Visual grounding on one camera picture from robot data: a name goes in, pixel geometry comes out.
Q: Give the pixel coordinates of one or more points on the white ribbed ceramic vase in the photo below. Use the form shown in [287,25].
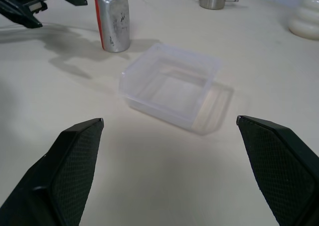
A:
[306,16]

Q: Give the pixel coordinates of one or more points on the clear plastic container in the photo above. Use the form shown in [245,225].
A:
[172,86]

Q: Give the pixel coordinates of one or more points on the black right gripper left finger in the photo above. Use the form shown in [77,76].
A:
[64,176]

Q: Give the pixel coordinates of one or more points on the silver and red can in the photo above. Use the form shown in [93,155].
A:
[114,21]

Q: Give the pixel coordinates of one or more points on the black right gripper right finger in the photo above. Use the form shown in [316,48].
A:
[281,166]

